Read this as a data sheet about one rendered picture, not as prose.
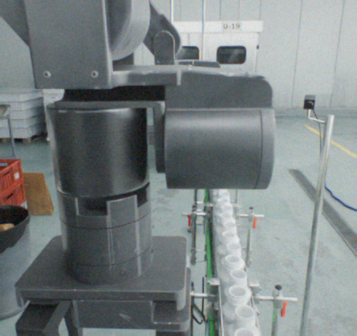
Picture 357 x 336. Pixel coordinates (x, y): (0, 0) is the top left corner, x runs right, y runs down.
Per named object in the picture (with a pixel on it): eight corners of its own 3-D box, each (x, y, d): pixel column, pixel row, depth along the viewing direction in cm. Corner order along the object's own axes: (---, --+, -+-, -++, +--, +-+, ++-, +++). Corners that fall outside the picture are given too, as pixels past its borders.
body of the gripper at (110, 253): (185, 318, 20) (183, 202, 18) (14, 315, 21) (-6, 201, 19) (187, 257, 26) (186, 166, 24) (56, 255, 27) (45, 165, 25)
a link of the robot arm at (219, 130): (80, -15, 22) (12, -50, 14) (261, -19, 22) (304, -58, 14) (97, 162, 26) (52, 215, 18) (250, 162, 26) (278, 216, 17)
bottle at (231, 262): (215, 322, 85) (217, 263, 80) (220, 306, 90) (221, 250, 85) (241, 327, 83) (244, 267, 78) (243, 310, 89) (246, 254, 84)
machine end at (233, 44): (252, 173, 511) (263, 21, 450) (158, 171, 519) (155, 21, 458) (241, 146, 663) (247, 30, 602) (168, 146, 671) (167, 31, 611)
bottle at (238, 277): (229, 348, 77) (232, 284, 73) (217, 329, 83) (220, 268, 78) (253, 341, 79) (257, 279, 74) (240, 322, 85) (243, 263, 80)
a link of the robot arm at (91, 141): (64, 82, 23) (24, 89, 17) (170, 81, 22) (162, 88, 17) (76, 181, 25) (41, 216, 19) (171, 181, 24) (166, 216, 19)
